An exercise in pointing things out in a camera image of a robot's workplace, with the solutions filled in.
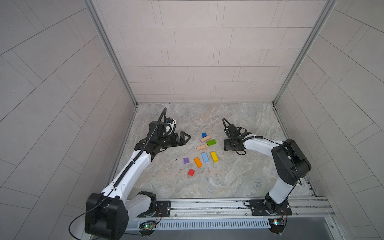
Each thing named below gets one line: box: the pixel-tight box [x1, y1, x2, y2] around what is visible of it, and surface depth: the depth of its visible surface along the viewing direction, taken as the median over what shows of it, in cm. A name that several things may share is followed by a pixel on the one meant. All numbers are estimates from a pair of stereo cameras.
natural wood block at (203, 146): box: [196, 144, 208, 151], surface depth 94 cm
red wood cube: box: [187, 169, 195, 177], surface depth 84 cm
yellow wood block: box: [210, 151, 219, 163], surface depth 88 cm
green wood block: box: [206, 139, 217, 146], surface depth 96 cm
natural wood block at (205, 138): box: [200, 135, 212, 143], surface depth 98 cm
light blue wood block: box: [201, 152, 209, 163], surface depth 90 cm
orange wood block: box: [194, 157, 203, 168], surface depth 88 cm
